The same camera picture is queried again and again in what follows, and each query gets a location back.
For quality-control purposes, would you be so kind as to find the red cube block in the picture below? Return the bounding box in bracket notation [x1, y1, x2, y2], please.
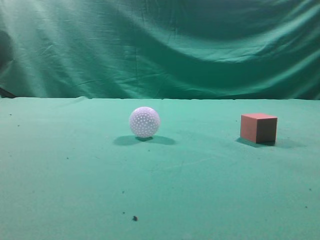
[240, 113, 278, 144]

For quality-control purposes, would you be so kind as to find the white dimpled ball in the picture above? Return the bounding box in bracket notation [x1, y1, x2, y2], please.
[129, 106, 161, 138]

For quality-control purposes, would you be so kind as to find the green backdrop cloth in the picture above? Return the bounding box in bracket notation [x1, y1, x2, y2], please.
[0, 0, 320, 100]

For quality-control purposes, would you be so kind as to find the green table cloth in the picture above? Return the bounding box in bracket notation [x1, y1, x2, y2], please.
[0, 97, 320, 240]

